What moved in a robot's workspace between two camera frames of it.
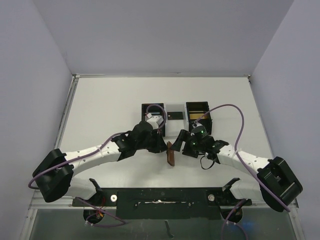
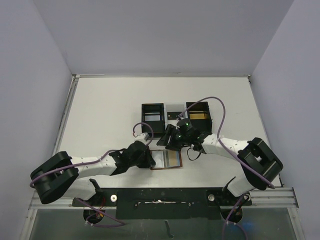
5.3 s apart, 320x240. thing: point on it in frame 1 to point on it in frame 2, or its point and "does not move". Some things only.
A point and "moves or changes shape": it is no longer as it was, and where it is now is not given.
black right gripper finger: [183, 135] to [166, 139]
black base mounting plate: [168, 203] does not move
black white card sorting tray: [178, 119] does not move
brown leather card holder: [170, 154] moves or changes shape
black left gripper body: [152, 143] to [143, 161]
